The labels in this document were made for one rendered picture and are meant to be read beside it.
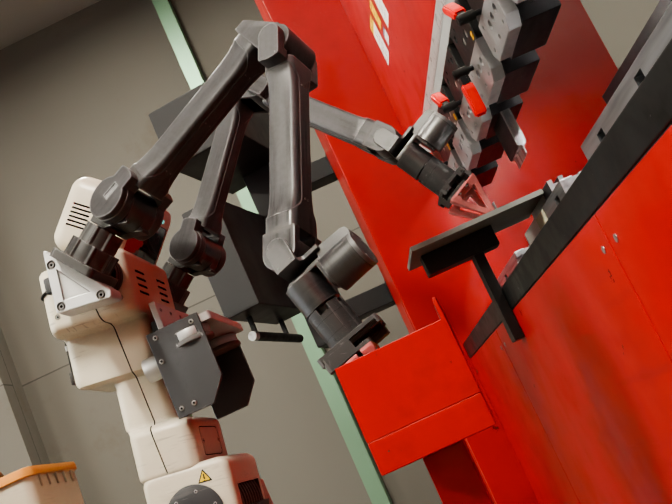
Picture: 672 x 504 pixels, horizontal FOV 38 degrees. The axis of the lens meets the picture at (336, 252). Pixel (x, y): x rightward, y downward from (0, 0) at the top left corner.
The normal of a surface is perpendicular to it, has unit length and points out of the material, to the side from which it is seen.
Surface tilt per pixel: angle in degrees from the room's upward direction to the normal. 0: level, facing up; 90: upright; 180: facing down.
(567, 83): 90
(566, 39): 90
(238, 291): 90
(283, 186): 66
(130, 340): 90
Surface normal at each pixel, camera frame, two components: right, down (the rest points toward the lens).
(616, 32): -0.14, -0.17
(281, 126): -0.51, -0.39
